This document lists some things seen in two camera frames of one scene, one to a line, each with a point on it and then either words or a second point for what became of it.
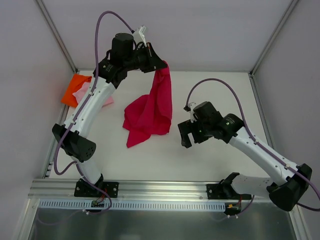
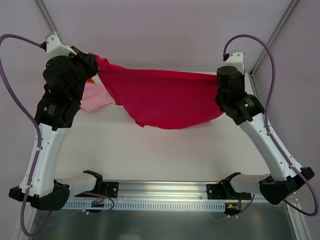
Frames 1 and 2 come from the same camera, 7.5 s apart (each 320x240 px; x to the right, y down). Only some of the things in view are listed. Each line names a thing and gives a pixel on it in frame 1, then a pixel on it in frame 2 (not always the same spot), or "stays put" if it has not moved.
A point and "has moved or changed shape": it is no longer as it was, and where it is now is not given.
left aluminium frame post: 46,15 stays put
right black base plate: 224,191 stays put
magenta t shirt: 150,115 has moved or changed shape
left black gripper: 151,61 to 88,63
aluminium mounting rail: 49,189 stays put
